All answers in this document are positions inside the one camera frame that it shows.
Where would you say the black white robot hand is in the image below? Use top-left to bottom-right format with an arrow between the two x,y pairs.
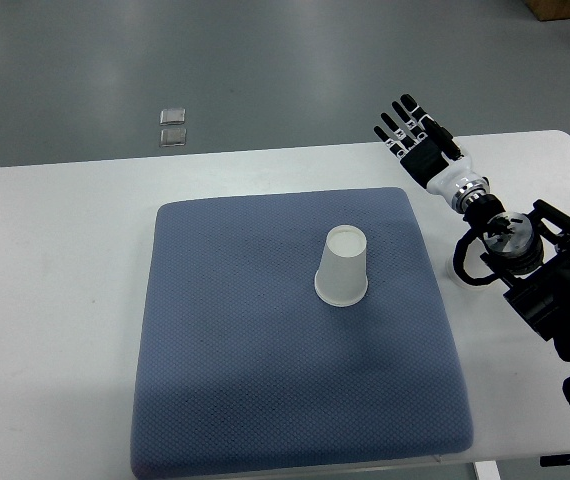
373,94 -> 490,214

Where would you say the white paper cup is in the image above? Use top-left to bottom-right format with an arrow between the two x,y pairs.
446,255 -> 492,291
314,225 -> 368,308

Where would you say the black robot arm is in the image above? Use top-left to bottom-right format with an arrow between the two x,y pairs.
452,193 -> 570,362

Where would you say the white paper cup on cushion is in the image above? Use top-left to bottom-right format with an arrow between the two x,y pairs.
314,225 -> 368,308

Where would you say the brown cardboard box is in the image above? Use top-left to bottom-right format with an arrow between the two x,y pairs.
524,0 -> 570,21

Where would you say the lower metal floor plate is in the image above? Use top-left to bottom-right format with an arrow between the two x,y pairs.
159,127 -> 187,148

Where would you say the metal floor plate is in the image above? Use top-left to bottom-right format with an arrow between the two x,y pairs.
159,127 -> 187,148
159,107 -> 186,126

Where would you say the upper metal floor plate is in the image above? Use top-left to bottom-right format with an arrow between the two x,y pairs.
159,107 -> 186,126

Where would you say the blue fabric cushion mat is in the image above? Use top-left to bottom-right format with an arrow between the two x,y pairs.
131,187 -> 473,479

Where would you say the white table leg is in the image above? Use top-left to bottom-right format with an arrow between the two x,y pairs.
473,461 -> 501,480

